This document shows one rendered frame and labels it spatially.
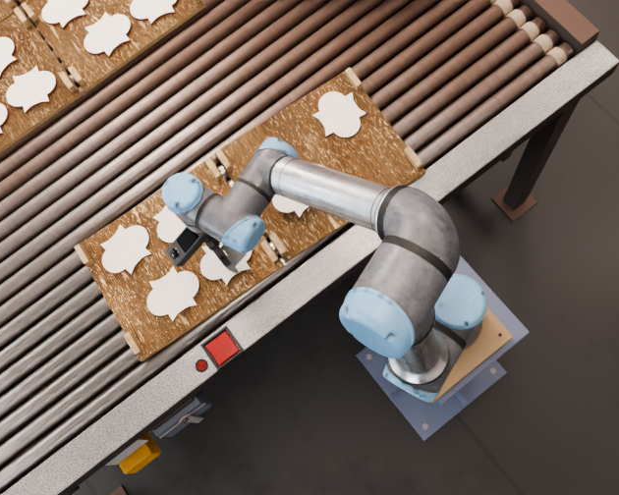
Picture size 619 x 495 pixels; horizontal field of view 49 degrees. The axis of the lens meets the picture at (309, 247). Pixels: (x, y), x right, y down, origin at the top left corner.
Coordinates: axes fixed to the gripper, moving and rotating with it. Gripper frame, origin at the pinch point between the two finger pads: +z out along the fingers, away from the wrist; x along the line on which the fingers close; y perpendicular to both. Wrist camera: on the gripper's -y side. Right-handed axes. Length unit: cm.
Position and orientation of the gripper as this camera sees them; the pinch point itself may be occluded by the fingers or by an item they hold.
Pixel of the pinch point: (218, 248)
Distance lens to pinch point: 158.4
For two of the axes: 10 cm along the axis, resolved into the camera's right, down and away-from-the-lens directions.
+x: -5.5, -7.8, 3.0
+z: 1.2, 2.8, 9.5
